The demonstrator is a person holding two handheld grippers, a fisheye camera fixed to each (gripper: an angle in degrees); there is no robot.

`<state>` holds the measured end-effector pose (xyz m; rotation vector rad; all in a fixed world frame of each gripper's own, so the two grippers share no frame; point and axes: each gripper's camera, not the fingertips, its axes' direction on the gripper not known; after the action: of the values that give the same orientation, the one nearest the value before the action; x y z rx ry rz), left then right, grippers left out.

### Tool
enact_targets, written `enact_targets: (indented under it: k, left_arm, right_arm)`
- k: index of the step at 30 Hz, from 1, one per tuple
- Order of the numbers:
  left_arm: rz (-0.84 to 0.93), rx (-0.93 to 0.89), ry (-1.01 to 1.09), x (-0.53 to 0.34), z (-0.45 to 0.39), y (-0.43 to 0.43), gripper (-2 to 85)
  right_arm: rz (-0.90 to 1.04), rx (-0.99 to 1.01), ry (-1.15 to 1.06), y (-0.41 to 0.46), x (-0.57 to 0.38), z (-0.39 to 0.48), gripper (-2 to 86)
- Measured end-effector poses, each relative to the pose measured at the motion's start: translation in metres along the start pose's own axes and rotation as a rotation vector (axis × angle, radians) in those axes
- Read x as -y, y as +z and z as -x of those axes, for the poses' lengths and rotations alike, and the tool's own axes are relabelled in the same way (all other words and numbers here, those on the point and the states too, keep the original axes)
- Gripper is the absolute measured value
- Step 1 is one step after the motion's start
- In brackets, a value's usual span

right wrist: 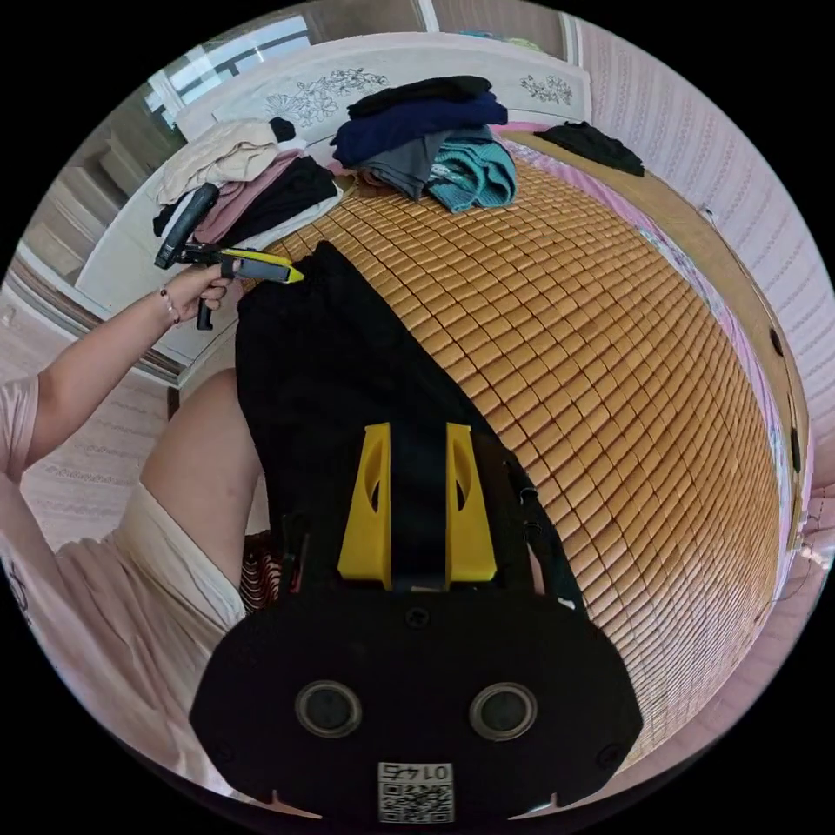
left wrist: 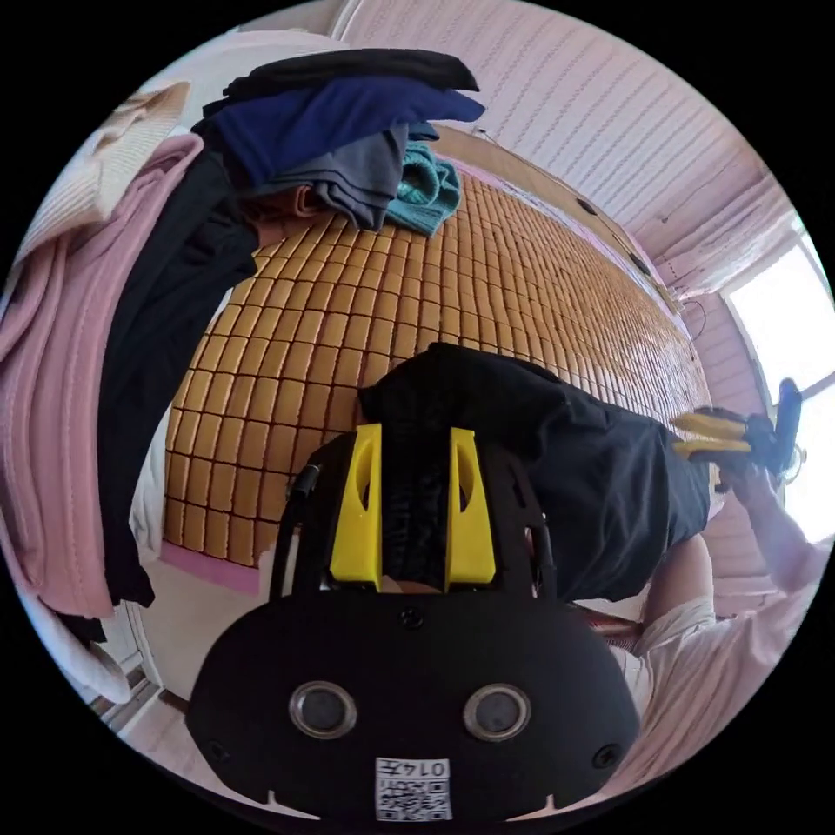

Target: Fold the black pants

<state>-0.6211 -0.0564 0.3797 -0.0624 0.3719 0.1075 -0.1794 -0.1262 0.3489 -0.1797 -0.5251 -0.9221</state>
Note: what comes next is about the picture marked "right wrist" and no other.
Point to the black garment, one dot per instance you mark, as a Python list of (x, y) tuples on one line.
[(590, 147)]

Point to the person's left forearm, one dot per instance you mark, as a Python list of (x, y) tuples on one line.
[(104, 359)]

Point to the person's left hand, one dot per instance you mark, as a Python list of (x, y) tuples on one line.
[(192, 293)]

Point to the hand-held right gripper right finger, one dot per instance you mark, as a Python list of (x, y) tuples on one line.
[(471, 535)]

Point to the black pants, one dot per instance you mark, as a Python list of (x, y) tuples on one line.
[(326, 365)]

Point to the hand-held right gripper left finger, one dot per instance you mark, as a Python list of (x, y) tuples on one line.
[(366, 522)]

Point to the person's body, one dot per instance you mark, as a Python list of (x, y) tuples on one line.
[(130, 620)]

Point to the window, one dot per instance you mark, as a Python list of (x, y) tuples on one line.
[(222, 62)]

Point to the pile of clothes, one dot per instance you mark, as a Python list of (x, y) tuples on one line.
[(417, 124), (261, 196)]

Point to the bed with woven mat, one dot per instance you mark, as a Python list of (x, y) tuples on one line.
[(587, 391)]

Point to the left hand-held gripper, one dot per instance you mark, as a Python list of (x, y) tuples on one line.
[(210, 256)]

